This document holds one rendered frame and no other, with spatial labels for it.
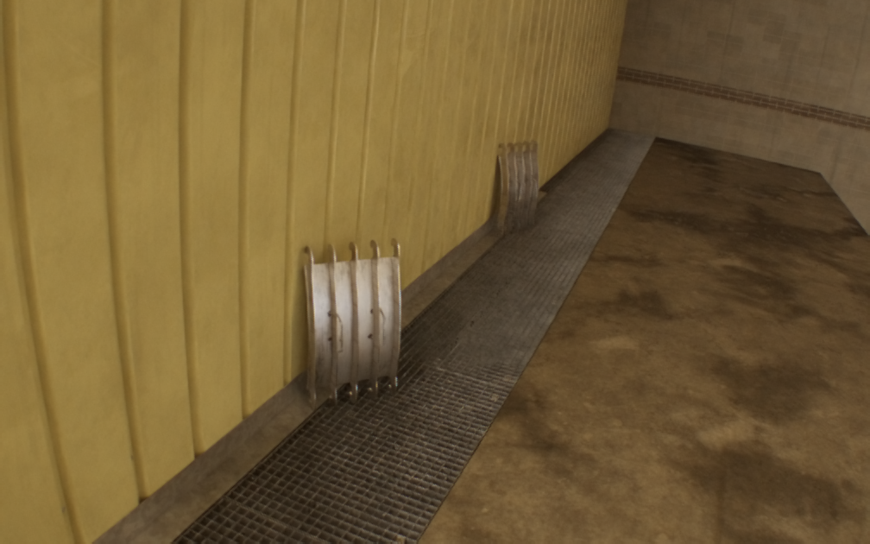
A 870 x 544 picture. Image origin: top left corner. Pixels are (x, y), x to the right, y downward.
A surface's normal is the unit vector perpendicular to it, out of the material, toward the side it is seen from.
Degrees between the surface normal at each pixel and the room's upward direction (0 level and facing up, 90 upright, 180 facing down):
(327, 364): 91
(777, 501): 0
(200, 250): 90
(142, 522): 90
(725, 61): 90
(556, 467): 0
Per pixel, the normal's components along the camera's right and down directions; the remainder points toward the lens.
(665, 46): -0.39, 0.30
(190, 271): -0.07, 0.36
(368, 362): 0.47, 0.41
